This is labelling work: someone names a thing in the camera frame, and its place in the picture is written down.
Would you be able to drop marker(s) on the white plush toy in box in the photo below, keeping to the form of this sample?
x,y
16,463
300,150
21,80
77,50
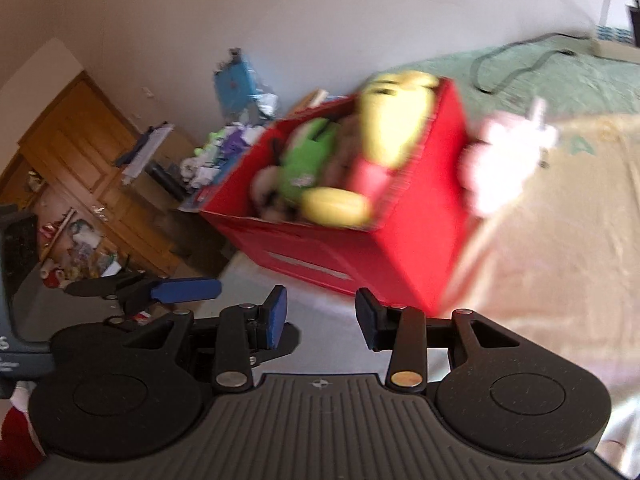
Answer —
x,y
264,192

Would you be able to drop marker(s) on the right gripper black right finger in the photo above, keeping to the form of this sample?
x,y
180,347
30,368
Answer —
x,y
494,389

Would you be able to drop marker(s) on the black charger adapter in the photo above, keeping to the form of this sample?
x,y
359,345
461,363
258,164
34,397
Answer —
x,y
634,15

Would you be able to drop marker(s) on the wooden cabinet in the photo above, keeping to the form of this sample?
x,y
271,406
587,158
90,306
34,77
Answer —
x,y
66,161

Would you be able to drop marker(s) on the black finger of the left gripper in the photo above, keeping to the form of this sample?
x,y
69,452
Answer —
x,y
136,291

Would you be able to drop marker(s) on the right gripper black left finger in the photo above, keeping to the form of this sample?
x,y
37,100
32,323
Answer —
x,y
121,391

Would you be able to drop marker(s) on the yellow plush toy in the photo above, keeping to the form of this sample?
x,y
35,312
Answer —
x,y
392,110

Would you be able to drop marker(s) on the green yellow cartoon bedsheet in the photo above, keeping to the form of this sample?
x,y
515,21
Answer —
x,y
561,265

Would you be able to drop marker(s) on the green plush toy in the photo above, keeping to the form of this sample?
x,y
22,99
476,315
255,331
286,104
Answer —
x,y
301,165

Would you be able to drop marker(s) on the brown plush toy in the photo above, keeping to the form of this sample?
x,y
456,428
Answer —
x,y
347,144

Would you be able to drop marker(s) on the white power strip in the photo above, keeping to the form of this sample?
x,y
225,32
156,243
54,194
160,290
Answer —
x,y
615,44

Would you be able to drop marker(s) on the blue box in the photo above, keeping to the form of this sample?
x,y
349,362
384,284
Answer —
x,y
235,84

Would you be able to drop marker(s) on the red cardboard box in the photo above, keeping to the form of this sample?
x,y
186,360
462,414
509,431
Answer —
x,y
405,258

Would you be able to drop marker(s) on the white plush rabbit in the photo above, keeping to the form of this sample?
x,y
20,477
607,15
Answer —
x,y
507,151

